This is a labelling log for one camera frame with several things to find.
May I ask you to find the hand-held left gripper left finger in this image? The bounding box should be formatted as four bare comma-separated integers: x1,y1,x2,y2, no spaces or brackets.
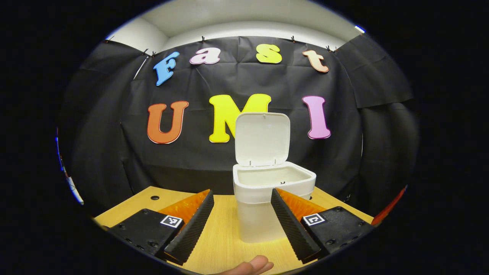
108,189,215,266

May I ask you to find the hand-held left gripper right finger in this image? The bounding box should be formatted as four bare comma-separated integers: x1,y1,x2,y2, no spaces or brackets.
270,188,375,264

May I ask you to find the white desktop garbage bin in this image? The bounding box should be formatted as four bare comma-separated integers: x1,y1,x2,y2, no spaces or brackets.
233,112,317,243

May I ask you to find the red pop can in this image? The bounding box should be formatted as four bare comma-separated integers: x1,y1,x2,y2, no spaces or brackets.
371,186,407,226

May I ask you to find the wooden desktop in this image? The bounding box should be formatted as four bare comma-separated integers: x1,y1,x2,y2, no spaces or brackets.
94,186,374,275

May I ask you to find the black backdrop cloth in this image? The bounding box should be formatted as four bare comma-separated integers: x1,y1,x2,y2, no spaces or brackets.
59,34,420,218

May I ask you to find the white side table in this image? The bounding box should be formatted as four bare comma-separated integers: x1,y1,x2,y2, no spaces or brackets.
67,176,84,205

